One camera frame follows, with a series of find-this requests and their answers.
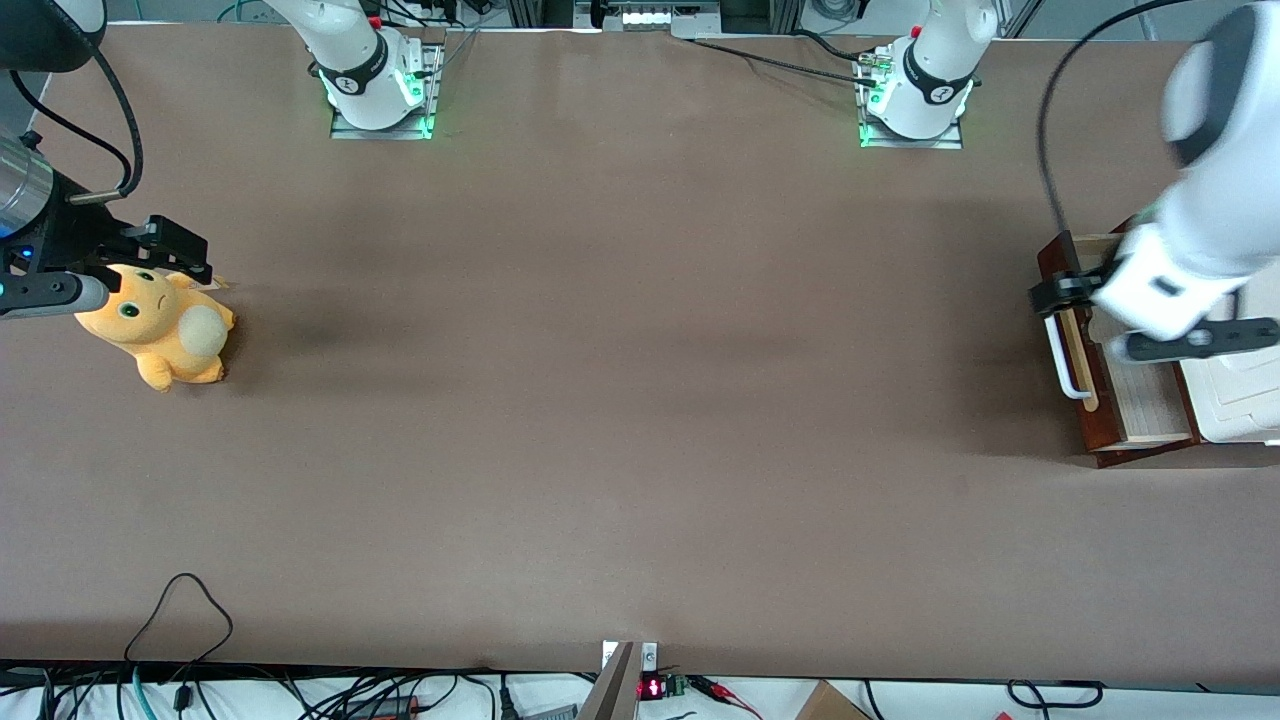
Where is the black power adapter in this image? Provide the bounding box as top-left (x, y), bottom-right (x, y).
top-left (340, 694), bottom-right (423, 720)

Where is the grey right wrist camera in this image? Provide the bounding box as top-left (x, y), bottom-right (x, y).
top-left (0, 272), bottom-right (111, 321)

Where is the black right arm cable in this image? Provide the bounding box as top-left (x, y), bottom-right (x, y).
top-left (8, 45), bottom-right (145, 204)

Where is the white drawer handle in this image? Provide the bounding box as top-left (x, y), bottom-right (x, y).
top-left (1043, 312), bottom-right (1093, 401)

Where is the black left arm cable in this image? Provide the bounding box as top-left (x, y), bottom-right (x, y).
top-left (1036, 0), bottom-right (1196, 246)

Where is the thin black coiled cable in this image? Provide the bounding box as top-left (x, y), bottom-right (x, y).
top-left (1004, 679), bottom-right (1107, 720)

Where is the cream plastic board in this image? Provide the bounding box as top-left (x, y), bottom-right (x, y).
top-left (1180, 280), bottom-right (1280, 446)

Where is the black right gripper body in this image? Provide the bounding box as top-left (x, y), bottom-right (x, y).
top-left (10, 175), bottom-right (161, 279)

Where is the red clip lead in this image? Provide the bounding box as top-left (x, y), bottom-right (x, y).
top-left (688, 676), bottom-right (764, 719)

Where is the dark left wrist camera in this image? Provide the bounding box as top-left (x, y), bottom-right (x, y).
top-left (1110, 317), bottom-right (1280, 364)

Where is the orange plush toy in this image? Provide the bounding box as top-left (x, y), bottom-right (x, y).
top-left (74, 263), bottom-right (241, 393)

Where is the black looped cable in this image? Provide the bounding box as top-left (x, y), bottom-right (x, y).
top-left (124, 572), bottom-right (235, 713)

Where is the cardboard box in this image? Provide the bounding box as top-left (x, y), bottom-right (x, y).
top-left (794, 679), bottom-right (873, 720)

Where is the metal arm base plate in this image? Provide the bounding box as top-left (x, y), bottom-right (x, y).
top-left (329, 40), bottom-right (445, 142)
top-left (858, 48), bottom-right (965, 152)

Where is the white power strip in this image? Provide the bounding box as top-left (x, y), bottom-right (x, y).
top-left (598, 0), bottom-right (723, 33)

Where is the light wood handle backing strip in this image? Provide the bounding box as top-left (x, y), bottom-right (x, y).
top-left (1062, 305), bottom-right (1100, 413)

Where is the black cable at arm base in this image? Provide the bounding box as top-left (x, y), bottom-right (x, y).
top-left (688, 30), bottom-right (883, 89)

